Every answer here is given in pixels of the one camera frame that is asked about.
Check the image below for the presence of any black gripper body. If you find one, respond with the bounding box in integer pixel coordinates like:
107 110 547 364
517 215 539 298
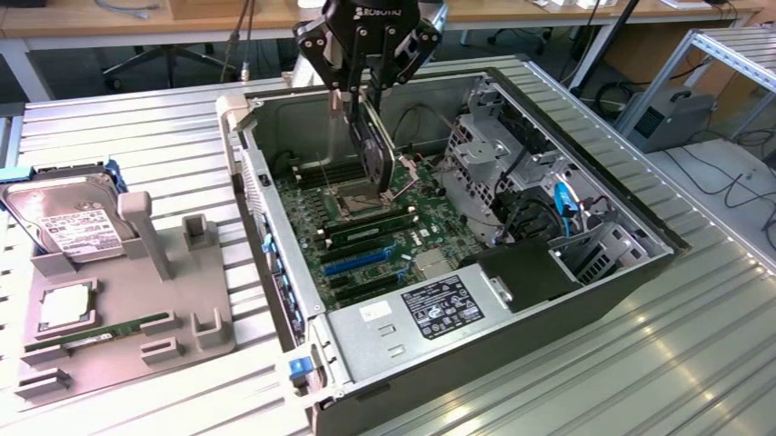
320 0 423 31

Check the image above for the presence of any black graphics card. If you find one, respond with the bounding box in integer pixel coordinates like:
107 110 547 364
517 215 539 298
326 88 401 202

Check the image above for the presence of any brown cardboard box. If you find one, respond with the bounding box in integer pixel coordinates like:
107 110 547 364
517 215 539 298
167 0 256 20

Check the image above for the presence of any perforated metal disk bay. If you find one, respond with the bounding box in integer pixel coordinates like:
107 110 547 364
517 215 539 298
439 111 569 249

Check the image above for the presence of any black office chair base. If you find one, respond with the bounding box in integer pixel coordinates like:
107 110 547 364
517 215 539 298
99 43 238 90

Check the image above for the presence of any open metal socket cover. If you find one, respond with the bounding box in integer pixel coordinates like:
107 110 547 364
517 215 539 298
387 154 419 201

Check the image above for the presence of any black RAM slot bank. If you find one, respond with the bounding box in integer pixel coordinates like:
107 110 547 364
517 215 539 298
288 158 364 191

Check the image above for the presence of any thin metal locking lever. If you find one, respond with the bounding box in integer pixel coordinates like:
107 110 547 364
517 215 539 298
315 152 335 197

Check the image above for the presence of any black slanted pole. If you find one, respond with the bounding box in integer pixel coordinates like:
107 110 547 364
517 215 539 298
569 0 641 92

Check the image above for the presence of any CPU socket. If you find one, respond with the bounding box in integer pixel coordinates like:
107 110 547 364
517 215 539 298
326 181 389 223

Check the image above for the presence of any green motherboard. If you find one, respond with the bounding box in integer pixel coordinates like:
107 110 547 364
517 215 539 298
275 152 486 314

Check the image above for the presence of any installed green RAM stick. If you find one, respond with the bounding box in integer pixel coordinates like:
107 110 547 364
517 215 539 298
323 213 417 249

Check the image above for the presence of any long wooden desk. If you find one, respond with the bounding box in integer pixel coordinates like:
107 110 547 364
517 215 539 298
441 0 765 92

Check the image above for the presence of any wooden desk with box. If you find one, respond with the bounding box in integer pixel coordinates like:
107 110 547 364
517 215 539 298
0 0 328 104

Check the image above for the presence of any black expansion slot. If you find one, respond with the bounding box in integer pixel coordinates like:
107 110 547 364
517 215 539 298
332 276 401 303
319 244 387 264

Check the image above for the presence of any silver chipset heatsink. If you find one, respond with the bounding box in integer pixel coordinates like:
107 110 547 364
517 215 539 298
414 251 454 278

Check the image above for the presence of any black plastic shroud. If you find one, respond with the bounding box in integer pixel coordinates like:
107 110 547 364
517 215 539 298
457 238 586 314

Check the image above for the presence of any silver hard disk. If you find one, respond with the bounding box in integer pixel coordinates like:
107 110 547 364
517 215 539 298
0 174 137 264

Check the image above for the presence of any blue disk carrier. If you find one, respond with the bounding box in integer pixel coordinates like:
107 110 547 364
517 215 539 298
0 154 129 214

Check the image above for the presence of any grey parts rack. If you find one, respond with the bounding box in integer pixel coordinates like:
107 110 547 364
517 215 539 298
11 190 238 412

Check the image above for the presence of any silver power supply unit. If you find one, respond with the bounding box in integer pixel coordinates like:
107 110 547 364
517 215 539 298
311 263 517 387

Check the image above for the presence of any open black PC case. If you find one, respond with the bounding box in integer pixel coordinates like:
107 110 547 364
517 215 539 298
216 65 692 436

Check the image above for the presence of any silver CPU chip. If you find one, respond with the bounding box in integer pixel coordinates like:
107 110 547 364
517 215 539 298
36 286 93 332

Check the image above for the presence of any loose green RAM stick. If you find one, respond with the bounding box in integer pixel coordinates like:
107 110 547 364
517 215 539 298
21 312 171 353

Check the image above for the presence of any hanging robot cable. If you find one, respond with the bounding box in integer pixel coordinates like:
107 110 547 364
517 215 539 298
220 0 255 83

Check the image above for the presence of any black arched wire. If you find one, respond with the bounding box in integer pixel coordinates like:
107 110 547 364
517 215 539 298
397 104 454 158

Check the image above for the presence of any light blue cable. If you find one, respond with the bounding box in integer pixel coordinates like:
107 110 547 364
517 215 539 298
96 0 163 20

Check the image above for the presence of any blue disk wire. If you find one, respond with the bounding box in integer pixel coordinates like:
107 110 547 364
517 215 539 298
551 180 577 237

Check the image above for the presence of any grey box with handle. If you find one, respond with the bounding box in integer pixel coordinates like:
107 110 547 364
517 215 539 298
624 88 717 154

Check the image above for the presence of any aluminium slat frame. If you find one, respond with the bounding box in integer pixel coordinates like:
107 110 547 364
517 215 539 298
614 25 776 142

